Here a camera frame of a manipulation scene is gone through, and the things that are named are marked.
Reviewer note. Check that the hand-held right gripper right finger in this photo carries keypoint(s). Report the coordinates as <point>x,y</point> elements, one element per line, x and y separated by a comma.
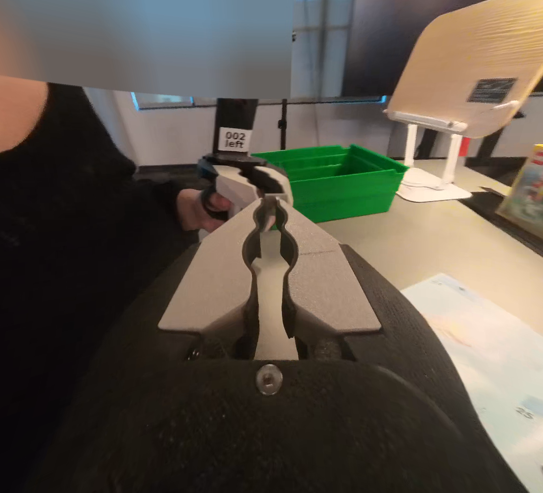
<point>335,289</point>

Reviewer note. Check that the yellow lego set box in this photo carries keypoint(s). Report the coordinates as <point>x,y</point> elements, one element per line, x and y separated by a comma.
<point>526,192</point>

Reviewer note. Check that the person's torso black sweater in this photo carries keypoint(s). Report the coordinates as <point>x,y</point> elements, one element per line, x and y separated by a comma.
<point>51,247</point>

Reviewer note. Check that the white wooden tablet stand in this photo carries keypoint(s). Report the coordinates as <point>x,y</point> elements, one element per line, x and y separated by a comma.
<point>466,47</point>

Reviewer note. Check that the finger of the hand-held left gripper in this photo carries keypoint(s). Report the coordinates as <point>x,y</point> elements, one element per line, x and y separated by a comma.
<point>237,187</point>
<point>285,192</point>

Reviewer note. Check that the lego instruction booklet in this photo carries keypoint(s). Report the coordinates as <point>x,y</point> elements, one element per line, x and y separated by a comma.
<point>488,344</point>

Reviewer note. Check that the person's left hand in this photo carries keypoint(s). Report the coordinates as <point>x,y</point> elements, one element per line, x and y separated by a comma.
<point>191,209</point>

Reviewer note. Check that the black desk divider strip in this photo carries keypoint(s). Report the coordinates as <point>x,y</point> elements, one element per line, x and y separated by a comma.
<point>521,235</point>

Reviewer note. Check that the green plastic bin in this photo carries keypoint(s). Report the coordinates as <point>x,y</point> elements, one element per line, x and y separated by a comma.
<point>348,187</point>

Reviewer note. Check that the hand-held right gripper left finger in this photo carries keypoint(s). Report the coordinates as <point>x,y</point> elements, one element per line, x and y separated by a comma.
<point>208,289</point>

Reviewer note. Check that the large black monitor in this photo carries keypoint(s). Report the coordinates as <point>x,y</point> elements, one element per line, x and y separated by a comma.
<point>390,14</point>

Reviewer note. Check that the person's left forearm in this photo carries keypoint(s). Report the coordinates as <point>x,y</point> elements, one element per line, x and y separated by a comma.
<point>157,213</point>

